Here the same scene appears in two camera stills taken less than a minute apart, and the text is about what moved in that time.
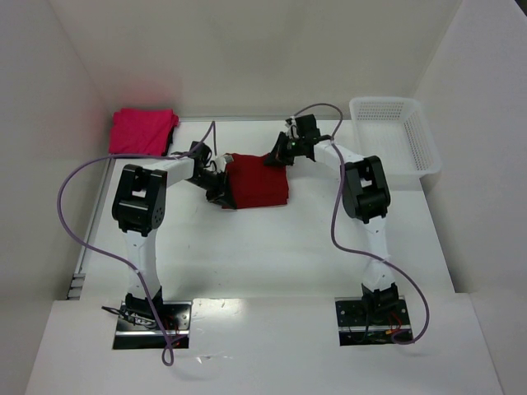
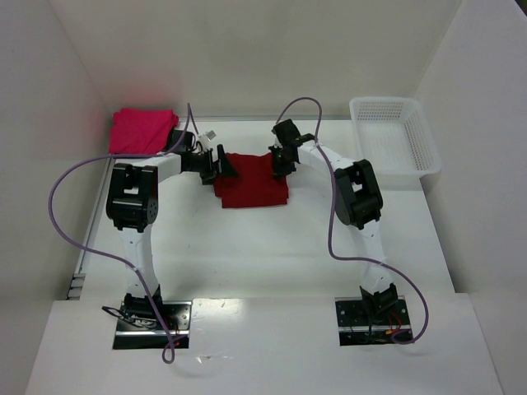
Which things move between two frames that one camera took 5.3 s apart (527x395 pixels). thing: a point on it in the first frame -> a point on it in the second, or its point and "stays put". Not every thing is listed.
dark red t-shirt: [254, 184] stays put
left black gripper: [220, 188] -> [210, 165]
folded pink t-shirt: [142, 131] stays put
